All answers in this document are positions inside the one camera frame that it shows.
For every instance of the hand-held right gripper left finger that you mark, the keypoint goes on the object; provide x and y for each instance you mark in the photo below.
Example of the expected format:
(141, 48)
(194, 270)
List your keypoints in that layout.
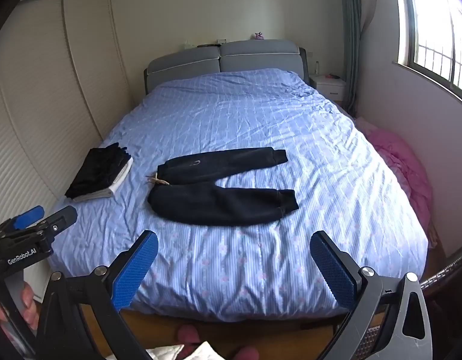
(135, 270)

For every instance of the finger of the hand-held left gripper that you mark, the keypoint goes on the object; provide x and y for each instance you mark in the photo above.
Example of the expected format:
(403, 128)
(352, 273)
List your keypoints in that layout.
(28, 217)
(64, 218)

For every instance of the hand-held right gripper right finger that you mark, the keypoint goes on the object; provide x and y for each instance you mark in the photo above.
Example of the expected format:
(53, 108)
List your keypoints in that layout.
(332, 270)

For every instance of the dark navy pants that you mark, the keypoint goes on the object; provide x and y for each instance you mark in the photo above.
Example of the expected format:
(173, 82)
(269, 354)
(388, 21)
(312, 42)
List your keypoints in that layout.
(216, 206)

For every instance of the person's left hand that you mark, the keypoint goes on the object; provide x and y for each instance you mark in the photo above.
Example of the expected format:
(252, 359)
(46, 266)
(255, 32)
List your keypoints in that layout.
(29, 303)

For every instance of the black folded clothes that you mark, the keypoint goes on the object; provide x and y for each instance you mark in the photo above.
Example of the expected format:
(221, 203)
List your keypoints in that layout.
(96, 172)

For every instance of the white crumpled cloth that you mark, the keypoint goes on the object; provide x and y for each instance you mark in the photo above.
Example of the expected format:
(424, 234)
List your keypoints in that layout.
(159, 352)

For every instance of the person's left foot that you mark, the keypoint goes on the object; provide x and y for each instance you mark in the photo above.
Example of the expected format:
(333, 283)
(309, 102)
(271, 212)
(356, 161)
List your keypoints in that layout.
(188, 339)

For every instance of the person's foot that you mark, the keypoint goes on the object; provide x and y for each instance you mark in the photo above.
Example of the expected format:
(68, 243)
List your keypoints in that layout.
(246, 354)
(188, 339)

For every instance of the person's right foot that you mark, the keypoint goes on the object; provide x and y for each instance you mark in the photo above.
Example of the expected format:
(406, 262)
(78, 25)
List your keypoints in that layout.
(246, 354)

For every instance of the pink blanket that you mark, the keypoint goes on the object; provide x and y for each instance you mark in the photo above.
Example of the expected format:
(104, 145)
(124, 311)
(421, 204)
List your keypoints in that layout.
(399, 157)

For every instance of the cream wardrobe doors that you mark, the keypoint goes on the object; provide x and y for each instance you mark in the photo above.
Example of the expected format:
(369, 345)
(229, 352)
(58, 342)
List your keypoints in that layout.
(47, 82)

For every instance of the bed with blue striped sheet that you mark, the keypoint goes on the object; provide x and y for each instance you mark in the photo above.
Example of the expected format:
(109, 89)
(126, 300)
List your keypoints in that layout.
(272, 120)

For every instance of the white nightstand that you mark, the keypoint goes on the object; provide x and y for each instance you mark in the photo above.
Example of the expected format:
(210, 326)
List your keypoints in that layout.
(328, 87)

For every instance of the small clear bottle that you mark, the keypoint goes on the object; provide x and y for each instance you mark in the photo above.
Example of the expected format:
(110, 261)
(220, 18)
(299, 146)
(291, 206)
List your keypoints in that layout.
(318, 68)

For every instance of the pale green tissue pack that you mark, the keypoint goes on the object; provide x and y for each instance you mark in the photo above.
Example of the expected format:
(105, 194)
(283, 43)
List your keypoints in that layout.
(188, 44)

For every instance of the grey-green curtain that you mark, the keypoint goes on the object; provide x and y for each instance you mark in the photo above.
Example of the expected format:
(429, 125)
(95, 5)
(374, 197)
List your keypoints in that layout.
(353, 45)

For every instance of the grey padded headboard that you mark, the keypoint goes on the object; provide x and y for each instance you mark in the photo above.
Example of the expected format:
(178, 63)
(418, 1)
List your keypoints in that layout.
(253, 56)

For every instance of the small purple toy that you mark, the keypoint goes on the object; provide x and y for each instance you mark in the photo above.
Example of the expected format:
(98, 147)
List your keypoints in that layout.
(259, 36)

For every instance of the barred window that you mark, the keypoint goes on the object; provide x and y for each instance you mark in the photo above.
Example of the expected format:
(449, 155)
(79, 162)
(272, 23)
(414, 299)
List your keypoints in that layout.
(441, 26)

